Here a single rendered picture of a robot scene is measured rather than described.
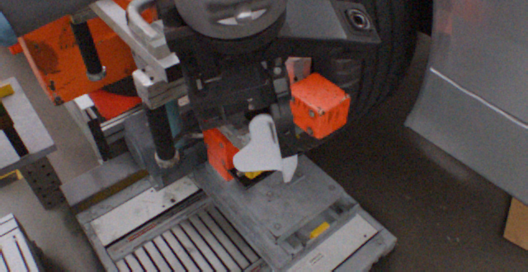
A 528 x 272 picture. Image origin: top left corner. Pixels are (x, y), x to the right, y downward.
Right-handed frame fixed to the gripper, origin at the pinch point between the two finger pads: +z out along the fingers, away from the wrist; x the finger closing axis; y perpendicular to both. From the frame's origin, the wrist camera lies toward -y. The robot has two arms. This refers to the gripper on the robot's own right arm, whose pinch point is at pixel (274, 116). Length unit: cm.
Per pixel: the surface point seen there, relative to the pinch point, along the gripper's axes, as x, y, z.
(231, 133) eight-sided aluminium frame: -23, 7, 52
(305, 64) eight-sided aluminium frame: -18.1, -10.1, 21.4
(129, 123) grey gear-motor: -48, 39, 80
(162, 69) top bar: -17.4, 12.9, 10.9
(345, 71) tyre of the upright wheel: -15.3, -16.6, 22.3
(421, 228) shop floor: 6, -51, 117
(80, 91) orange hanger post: -56, 48, 66
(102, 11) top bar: -36.7, 22.5, 16.5
